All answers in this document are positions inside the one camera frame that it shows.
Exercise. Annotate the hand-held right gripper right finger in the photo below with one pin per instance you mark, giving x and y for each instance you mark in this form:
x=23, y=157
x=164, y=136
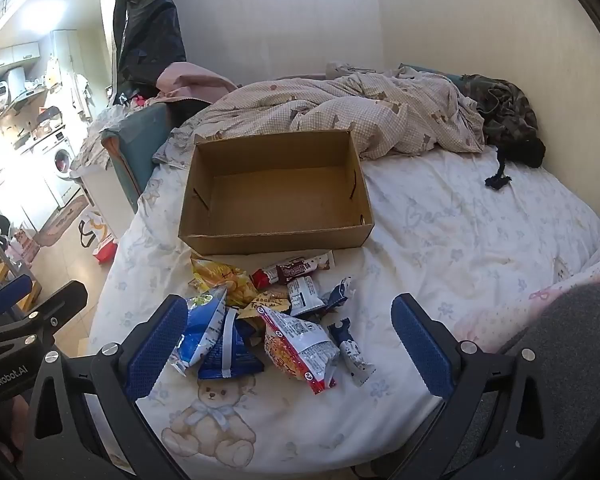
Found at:
x=425, y=352

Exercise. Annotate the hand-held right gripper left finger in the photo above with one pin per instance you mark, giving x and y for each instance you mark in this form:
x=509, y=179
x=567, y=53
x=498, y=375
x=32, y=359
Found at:
x=155, y=347

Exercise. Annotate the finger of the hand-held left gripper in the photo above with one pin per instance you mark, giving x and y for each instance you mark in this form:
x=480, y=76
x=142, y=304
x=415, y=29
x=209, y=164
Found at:
x=10, y=294
x=62, y=305

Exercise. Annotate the blue white green snack bag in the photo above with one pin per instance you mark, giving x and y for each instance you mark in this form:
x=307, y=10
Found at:
x=202, y=327

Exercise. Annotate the dark blue white snack packet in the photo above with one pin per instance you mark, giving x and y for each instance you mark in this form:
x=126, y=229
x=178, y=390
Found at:
x=341, y=292
x=352, y=355

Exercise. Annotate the dark blue snack bag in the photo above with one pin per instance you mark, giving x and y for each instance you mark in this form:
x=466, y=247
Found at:
x=235, y=355

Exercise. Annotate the yellow chip bag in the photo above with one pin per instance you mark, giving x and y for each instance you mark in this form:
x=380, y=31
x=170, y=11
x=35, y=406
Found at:
x=220, y=275

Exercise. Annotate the orange snack packet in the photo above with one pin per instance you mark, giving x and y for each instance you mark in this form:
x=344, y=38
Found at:
x=270, y=305

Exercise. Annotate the red and white snack bag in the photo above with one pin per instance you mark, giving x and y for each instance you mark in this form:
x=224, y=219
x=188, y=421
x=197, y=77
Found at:
x=295, y=345

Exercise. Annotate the red and white snack packet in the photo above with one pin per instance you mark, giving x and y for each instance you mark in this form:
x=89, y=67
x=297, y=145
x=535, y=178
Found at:
x=325, y=261

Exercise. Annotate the small white snack packet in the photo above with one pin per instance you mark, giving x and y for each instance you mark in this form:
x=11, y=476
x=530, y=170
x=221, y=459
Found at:
x=302, y=295

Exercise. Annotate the small brown snack packet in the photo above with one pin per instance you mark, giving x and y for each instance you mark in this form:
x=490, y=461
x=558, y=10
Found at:
x=295, y=271

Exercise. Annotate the brown cardboard box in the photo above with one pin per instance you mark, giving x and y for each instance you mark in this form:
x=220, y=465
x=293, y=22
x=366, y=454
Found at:
x=280, y=195

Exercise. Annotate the person's left hand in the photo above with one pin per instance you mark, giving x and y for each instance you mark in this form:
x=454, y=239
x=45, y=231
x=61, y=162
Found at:
x=20, y=420

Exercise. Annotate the red and white shopping bag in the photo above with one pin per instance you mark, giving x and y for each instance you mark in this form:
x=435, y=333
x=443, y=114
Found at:
x=102, y=252

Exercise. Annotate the patterned floor rug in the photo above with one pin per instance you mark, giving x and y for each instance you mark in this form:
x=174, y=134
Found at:
x=60, y=220

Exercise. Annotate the white teddy print bedsheet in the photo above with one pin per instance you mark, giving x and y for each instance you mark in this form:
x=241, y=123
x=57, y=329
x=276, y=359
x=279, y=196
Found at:
x=455, y=240

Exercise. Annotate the white washing machine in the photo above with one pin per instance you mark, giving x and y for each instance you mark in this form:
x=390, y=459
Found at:
x=62, y=165

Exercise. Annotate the crumpled patterned cloth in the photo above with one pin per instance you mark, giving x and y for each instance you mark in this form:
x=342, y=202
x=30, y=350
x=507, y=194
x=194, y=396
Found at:
x=102, y=132

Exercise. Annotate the teal headboard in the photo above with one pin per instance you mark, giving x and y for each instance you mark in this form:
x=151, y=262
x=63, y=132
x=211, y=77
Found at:
x=140, y=145

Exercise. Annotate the pink printed blanket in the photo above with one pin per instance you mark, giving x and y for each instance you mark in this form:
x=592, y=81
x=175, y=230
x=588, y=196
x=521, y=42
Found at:
x=595, y=270

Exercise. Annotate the white kitchen appliance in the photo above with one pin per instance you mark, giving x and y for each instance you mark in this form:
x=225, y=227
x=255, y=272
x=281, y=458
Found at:
x=0, y=92

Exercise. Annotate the black cloth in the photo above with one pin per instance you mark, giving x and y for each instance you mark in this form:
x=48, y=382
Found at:
x=527, y=152

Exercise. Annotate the pink cloth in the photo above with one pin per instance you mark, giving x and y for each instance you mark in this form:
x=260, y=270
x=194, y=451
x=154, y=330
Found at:
x=190, y=82

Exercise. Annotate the camouflage garment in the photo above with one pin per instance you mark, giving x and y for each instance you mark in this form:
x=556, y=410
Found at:
x=505, y=105

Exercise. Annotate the checked teddy print duvet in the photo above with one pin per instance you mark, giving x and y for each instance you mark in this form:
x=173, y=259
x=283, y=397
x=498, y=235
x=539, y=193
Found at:
x=330, y=105

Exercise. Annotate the teal pillow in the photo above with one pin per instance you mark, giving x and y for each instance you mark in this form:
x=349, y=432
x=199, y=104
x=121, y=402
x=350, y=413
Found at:
x=430, y=71

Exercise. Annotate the black hanging garment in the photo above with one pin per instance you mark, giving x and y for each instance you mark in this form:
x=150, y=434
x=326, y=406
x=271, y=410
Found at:
x=150, y=35

